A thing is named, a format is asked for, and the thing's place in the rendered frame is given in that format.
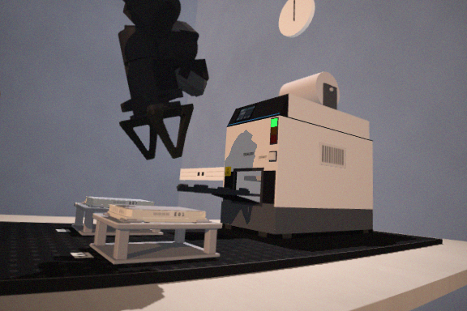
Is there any white multiwell plate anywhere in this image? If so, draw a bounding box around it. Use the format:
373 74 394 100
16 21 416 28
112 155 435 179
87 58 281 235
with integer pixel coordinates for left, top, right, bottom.
84 197 154 207

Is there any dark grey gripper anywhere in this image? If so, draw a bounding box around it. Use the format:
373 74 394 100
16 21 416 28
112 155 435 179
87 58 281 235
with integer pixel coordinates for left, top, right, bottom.
119 57 194 160

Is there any white roll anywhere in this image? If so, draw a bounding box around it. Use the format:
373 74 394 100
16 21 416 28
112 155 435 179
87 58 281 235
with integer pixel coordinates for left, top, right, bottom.
279 71 340 104

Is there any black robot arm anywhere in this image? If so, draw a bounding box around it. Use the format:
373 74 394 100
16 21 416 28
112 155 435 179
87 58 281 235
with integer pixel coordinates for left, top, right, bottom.
118 0 209 97

